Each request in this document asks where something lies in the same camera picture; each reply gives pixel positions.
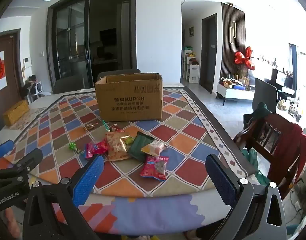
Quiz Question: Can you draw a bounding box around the red cloth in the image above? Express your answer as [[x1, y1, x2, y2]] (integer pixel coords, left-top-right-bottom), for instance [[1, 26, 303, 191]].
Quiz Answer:
[[274, 122, 306, 180]]

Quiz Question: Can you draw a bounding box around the white and orange snack packet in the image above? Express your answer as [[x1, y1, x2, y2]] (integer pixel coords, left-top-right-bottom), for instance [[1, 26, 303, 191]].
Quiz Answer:
[[140, 140, 168, 157]]

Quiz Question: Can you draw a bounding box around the grey dining chair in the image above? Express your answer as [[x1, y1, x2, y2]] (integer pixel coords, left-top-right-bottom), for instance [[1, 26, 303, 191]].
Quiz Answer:
[[252, 77, 278, 114]]

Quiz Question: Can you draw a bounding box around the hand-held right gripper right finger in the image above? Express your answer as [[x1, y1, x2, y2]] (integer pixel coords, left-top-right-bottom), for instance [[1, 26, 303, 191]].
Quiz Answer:
[[205, 154, 287, 240]]

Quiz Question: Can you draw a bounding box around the dark interior door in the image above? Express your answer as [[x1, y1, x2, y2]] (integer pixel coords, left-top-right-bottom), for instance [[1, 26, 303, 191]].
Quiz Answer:
[[201, 14, 217, 94]]

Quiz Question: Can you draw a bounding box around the black bag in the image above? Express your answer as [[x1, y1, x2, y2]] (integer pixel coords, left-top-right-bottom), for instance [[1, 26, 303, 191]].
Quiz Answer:
[[19, 75, 40, 98]]

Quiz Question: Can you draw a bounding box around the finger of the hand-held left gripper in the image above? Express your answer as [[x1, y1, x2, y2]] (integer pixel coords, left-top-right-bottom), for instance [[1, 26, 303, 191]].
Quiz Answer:
[[0, 148, 44, 180], [0, 140, 15, 159]]

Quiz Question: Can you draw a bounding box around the brown cardboard box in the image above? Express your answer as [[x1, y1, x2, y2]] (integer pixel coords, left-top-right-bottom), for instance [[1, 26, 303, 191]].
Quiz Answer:
[[94, 72, 163, 123]]

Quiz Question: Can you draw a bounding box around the yellow tissue box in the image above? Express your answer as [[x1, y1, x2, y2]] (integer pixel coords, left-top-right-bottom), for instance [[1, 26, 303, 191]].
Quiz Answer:
[[3, 99, 30, 127]]

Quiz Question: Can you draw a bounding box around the dark green cloth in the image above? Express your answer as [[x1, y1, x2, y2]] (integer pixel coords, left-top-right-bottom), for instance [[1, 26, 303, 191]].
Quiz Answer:
[[243, 102, 273, 130]]

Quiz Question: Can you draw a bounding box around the wooden chair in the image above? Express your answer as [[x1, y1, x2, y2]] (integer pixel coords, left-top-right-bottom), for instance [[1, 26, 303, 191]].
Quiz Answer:
[[233, 112, 306, 198]]

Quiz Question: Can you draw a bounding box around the white shelf unit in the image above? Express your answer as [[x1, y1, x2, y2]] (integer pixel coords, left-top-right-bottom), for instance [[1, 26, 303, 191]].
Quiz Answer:
[[183, 55, 200, 83]]

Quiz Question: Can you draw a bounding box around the pink snack packet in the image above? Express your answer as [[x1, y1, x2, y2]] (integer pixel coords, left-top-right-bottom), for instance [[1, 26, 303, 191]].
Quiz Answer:
[[84, 140, 110, 159]]

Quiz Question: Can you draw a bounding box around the red ribbon bow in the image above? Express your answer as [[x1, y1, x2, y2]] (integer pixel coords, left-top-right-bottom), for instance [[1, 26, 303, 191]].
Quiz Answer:
[[234, 46, 256, 71]]

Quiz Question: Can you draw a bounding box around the glass sliding door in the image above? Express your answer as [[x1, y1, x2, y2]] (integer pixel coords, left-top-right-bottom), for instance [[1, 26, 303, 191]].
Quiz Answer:
[[47, 0, 91, 90]]

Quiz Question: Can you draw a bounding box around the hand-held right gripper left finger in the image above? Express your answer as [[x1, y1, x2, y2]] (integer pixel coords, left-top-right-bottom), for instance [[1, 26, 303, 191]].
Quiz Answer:
[[23, 154, 116, 240]]

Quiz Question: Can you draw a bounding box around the tan snack packet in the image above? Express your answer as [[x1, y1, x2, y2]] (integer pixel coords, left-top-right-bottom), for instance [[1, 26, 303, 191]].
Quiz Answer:
[[105, 131, 131, 162]]

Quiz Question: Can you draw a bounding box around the white low cabinet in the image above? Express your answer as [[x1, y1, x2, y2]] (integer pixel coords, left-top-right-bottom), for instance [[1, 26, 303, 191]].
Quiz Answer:
[[215, 81, 255, 105]]

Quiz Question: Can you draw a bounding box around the red snack packet grey print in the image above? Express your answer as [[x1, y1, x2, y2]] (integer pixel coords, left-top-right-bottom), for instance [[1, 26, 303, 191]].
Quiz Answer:
[[140, 154, 169, 181]]

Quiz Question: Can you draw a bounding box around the dark green snack packet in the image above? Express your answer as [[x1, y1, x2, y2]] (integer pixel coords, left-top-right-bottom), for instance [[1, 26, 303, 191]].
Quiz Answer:
[[127, 131, 154, 162]]

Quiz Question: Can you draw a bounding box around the pastel patterned tablecloth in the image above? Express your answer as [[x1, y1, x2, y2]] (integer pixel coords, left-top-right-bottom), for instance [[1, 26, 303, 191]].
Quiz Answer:
[[51, 194, 243, 234]]

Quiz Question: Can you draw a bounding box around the green plastic bag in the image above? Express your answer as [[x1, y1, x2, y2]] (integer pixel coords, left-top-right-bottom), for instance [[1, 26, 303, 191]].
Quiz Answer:
[[241, 147, 270, 185]]

